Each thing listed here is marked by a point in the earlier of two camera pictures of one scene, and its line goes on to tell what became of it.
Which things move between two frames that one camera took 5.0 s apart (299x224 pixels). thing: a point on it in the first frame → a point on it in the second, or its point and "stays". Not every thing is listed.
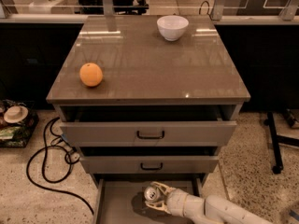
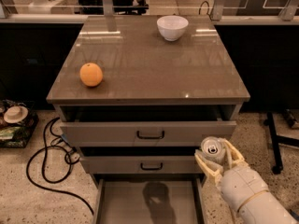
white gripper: x=175 y=201 → x=242 y=185
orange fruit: x=91 y=74 stays
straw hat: x=16 y=114 stays
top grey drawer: x=148 y=125 stays
